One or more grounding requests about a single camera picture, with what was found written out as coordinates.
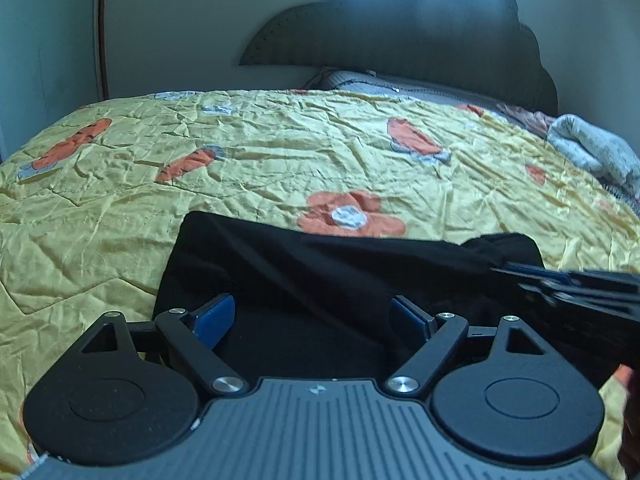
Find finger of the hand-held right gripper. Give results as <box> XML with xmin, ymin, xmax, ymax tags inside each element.
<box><xmin>490</xmin><ymin>261</ymin><xmax>640</xmax><ymax>307</ymax></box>

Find pink cloth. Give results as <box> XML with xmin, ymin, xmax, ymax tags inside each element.
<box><xmin>497</xmin><ymin>102</ymin><xmax>557</xmax><ymax>137</ymax></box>

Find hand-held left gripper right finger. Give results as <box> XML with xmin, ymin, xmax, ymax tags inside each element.
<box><xmin>385</xmin><ymin>296</ymin><xmax>557</xmax><ymax>398</ymax></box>

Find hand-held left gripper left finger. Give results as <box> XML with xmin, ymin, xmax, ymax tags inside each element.
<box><xmin>75</xmin><ymin>294</ymin><xmax>251</xmax><ymax>398</ymax></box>

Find person's right hand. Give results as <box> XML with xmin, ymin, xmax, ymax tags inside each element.
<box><xmin>619</xmin><ymin>362</ymin><xmax>640</xmax><ymax>480</ymax></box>

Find black pants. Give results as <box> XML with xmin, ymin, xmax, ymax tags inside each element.
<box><xmin>152</xmin><ymin>211</ymin><xmax>626</xmax><ymax>392</ymax></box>

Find white crumpled blanket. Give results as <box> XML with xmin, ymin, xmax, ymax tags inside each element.
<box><xmin>546</xmin><ymin>114</ymin><xmax>640</xmax><ymax>197</ymax></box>

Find grey pillow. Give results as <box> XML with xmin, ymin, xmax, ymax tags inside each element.
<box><xmin>305</xmin><ymin>66</ymin><xmax>501</xmax><ymax>107</ymax></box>

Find yellow floral quilt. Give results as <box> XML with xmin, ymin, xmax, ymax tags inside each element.
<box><xmin>0</xmin><ymin>89</ymin><xmax>640</xmax><ymax>480</ymax></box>

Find grey padded headboard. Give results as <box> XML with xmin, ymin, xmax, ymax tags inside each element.
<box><xmin>239</xmin><ymin>0</ymin><xmax>559</xmax><ymax>116</ymax></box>

